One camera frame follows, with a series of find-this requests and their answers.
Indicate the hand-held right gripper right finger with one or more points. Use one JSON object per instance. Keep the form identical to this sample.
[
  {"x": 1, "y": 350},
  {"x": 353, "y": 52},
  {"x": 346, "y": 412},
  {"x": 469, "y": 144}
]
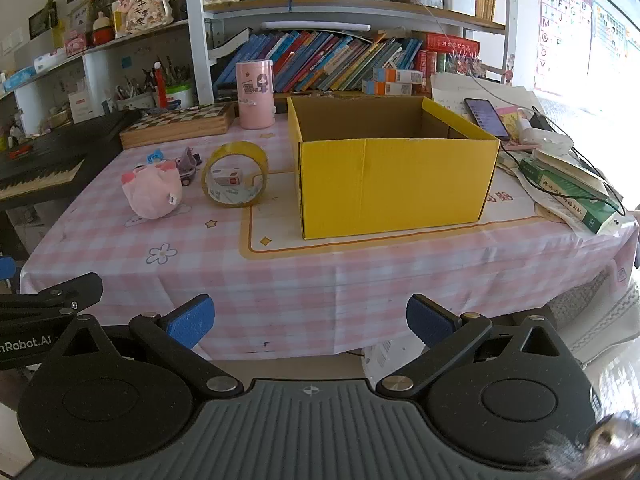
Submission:
[{"x": 425, "y": 317}]

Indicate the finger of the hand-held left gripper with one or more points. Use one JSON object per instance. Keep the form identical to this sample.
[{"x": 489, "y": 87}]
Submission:
[
  {"x": 7, "y": 267},
  {"x": 60, "y": 292}
]

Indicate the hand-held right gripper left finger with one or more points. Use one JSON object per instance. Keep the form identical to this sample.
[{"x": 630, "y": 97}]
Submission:
[{"x": 192, "y": 320}]

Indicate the pink plush pig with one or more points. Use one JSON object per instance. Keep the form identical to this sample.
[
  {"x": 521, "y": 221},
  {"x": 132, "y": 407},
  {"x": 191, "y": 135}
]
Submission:
[{"x": 150, "y": 190}]

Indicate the yellow cardboard box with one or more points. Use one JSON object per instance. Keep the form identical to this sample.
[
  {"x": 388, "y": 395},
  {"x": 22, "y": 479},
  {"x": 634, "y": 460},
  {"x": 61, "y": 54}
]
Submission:
[{"x": 390, "y": 185}]

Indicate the white staple box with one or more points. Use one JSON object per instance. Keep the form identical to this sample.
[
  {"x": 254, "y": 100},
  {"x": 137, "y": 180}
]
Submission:
[{"x": 227, "y": 176}]

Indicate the grey purple toy car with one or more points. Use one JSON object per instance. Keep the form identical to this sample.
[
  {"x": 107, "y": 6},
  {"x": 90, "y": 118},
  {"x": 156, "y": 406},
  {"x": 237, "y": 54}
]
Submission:
[{"x": 187, "y": 165}]

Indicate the yellow tape roll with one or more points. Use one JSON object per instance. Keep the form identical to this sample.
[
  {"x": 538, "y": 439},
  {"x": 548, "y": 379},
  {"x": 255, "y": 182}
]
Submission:
[{"x": 235, "y": 150}]

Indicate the small red toy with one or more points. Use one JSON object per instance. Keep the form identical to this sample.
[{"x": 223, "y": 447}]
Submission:
[{"x": 20, "y": 152}]

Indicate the black electronic keyboard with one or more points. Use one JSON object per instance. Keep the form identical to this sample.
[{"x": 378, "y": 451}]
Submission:
[{"x": 60, "y": 150}]

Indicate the grey patterned cloth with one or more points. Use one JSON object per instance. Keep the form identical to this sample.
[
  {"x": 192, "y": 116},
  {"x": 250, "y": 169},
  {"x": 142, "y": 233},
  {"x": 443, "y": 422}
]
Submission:
[{"x": 600, "y": 310}]

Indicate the white box with red label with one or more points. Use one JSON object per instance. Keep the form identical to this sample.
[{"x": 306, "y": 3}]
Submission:
[{"x": 80, "y": 106}]

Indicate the green thick book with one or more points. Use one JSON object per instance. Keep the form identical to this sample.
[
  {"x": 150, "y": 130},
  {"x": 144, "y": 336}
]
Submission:
[{"x": 565, "y": 190}]

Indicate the wooden chessboard box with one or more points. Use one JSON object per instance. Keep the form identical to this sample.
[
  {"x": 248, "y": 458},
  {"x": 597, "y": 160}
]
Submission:
[{"x": 175, "y": 125}]

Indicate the white paperback book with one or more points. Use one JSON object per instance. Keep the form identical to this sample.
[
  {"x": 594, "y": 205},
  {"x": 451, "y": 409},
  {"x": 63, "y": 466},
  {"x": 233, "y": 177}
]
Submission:
[{"x": 565, "y": 167}]

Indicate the black smartphone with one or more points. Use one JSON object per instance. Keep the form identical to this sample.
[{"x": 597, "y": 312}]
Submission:
[{"x": 487, "y": 117}]

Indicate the white blue tissue pack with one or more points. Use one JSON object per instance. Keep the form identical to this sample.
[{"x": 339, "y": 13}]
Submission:
[{"x": 50, "y": 60}]

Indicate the pink yellow notepad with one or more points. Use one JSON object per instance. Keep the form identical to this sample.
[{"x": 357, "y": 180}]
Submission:
[{"x": 510, "y": 122}]

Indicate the white papers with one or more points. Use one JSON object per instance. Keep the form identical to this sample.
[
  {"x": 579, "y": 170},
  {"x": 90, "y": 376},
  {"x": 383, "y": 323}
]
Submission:
[{"x": 450, "y": 95}]

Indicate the green lid white jar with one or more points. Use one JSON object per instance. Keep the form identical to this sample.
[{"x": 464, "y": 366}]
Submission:
[{"x": 179, "y": 96}]

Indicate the black charger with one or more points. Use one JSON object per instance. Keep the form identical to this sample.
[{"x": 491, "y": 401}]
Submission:
[{"x": 541, "y": 121}]

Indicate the red pen with white cap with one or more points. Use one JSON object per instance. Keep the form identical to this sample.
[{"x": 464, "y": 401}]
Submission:
[{"x": 160, "y": 85}]

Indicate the orange white small box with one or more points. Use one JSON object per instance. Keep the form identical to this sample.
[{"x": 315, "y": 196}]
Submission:
[
  {"x": 400, "y": 75},
  {"x": 387, "y": 88}
]

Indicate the bunch of pens and brushes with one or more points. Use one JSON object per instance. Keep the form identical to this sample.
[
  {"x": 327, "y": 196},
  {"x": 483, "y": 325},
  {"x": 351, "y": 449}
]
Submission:
[{"x": 150, "y": 77}]

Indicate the pink cylinder container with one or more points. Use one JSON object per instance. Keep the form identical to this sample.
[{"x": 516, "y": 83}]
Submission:
[{"x": 255, "y": 95}]

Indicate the pink small box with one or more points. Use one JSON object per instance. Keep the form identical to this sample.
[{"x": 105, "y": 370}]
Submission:
[{"x": 75, "y": 44}]

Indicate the red round jar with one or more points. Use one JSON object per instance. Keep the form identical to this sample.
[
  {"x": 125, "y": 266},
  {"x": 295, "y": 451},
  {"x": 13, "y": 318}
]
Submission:
[{"x": 102, "y": 32}]

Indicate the red thick book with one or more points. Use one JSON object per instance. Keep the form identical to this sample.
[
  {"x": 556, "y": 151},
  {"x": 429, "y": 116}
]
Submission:
[{"x": 450, "y": 47}]

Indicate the dark book with white pages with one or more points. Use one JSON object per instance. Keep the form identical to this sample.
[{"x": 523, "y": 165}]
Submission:
[{"x": 227, "y": 42}]

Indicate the white shelf unit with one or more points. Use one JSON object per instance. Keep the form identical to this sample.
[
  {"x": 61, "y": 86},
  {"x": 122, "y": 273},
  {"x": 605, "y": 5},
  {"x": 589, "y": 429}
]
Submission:
[{"x": 197, "y": 35}]

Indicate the pink white ceramic figurine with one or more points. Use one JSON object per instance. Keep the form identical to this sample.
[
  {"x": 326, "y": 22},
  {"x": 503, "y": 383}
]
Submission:
[{"x": 145, "y": 7}]

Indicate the white lamp bar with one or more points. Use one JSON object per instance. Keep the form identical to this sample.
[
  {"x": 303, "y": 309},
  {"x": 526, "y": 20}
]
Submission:
[{"x": 315, "y": 26}]

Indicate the dark picture frame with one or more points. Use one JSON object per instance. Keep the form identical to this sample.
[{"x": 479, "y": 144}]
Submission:
[{"x": 42, "y": 24}]

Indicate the alphabet wall poster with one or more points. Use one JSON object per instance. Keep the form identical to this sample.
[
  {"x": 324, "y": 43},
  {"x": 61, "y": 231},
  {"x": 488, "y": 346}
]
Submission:
[{"x": 560, "y": 25}]

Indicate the chart wall poster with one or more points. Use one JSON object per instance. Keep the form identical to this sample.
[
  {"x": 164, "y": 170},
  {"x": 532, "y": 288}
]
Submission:
[{"x": 607, "y": 45}]

